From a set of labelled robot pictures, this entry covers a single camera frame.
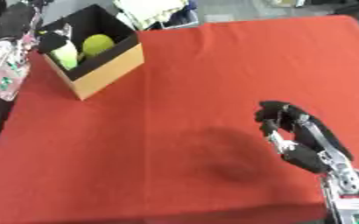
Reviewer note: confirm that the pale green cylinder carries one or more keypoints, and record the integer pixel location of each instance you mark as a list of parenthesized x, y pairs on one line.
[(67, 57)]

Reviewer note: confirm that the tan cardboard box black inside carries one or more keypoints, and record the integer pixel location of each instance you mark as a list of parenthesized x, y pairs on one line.
[(111, 67)]

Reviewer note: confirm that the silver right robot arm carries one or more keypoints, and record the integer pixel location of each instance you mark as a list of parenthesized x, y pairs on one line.
[(352, 192)]

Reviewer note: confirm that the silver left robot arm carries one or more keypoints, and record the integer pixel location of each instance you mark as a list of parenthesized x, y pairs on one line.
[(6, 73)]

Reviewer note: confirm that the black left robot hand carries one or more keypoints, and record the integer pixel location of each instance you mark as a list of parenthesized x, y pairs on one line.
[(14, 20)]

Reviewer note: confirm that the white bag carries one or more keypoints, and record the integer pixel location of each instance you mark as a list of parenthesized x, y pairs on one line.
[(152, 11)]

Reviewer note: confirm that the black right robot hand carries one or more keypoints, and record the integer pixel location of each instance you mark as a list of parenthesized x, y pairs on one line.
[(310, 137)]

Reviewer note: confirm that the yellow-green ball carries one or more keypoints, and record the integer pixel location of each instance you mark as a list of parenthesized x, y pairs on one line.
[(97, 44)]

